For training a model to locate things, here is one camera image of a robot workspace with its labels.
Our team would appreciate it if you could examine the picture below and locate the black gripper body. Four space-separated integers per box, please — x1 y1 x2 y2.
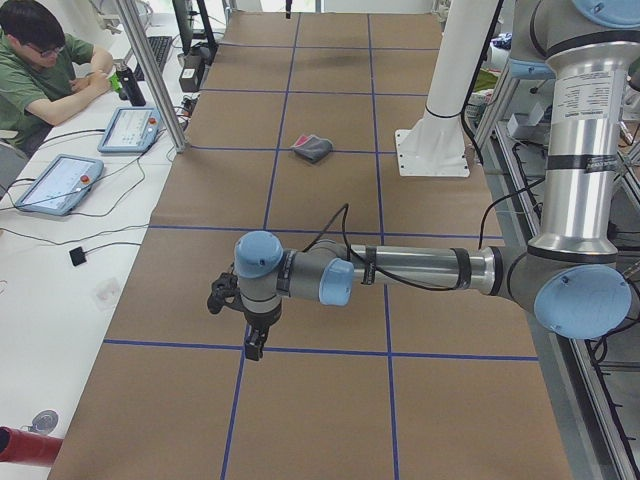
244 303 282 340

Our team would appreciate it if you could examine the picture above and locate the pink and grey towel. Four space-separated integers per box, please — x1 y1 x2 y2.
291 134 333 164

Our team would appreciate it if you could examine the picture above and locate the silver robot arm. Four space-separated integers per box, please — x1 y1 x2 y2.
233 1 639 361

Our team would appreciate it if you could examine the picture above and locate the small black square pad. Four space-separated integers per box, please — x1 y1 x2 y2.
69 246 87 267

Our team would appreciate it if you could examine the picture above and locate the round metal disc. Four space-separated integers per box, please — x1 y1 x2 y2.
28 409 59 435

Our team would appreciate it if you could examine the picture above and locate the upper teach pendant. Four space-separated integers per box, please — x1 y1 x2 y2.
97 107 162 154

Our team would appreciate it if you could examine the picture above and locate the teach pendant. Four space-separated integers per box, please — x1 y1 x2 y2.
15 154 104 216
97 107 162 154

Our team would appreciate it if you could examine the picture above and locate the lower teach pendant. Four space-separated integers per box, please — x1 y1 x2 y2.
15 154 104 216

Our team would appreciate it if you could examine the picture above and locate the black box with label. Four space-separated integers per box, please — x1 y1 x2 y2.
179 55 205 93

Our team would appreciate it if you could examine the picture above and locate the red cylinder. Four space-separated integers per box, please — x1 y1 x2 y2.
0 426 63 467

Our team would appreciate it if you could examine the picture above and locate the black water bottle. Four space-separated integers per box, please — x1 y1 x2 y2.
114 59 146 106

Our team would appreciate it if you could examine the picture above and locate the black computer monitor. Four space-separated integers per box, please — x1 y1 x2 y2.
172 0 218 54

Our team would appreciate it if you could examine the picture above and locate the green object by bottle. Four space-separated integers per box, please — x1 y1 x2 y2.
109 73 122 93

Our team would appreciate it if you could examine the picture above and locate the black keyboard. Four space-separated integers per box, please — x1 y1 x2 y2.
134 35 173 82

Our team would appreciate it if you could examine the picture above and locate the seated person in green shirt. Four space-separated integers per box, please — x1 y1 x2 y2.
1 1 113 157

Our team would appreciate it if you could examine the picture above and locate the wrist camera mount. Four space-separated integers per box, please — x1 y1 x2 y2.
207 272 244 315

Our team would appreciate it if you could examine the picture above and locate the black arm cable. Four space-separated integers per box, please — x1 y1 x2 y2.
302 201 546 291

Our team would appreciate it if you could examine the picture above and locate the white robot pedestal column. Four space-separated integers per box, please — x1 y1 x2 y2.
395 0 502 178

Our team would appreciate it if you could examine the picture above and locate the aluminium frame post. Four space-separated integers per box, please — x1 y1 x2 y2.
115 0 187 153

